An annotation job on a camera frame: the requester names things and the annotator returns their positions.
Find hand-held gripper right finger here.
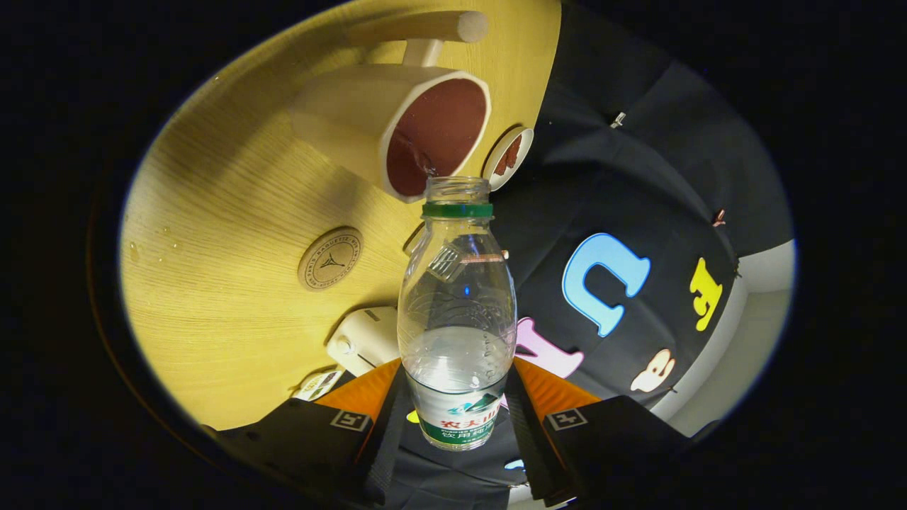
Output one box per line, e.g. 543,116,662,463
505,358,709,507

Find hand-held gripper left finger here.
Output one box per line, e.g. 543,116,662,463
205,358,412,507

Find clear plastic juice bottle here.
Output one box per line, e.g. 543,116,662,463
397,176,518,452

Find round printed coaster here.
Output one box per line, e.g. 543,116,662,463
297,226,364,292

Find beige cup with wooden handle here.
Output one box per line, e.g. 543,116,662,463
289,10,492,204

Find white divided grain tray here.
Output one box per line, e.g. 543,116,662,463
292,368,346,402

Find white toaster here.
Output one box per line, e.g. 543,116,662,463
325,306,401,378

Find wooden table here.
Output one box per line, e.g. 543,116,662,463
119,0,562,433

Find red sausage piece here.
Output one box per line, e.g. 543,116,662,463
494,135,524,176

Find white round plate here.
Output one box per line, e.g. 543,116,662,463
483,126,535,192

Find black backdrop cloth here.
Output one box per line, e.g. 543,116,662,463
383,0,794,510

